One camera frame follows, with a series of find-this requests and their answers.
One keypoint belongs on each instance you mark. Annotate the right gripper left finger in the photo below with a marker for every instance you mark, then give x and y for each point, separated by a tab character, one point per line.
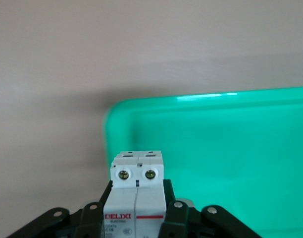
87	220

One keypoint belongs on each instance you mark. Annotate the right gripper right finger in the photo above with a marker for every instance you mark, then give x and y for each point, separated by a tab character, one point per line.
181	220

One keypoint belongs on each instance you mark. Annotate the white circuit breaker red switch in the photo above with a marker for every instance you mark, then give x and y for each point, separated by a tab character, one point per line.
134	198

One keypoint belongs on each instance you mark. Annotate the green plastic tray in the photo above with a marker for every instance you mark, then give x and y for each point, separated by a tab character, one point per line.
228	153

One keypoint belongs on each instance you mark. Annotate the brown table cover sheet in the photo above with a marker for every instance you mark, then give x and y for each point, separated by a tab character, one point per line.
67	62

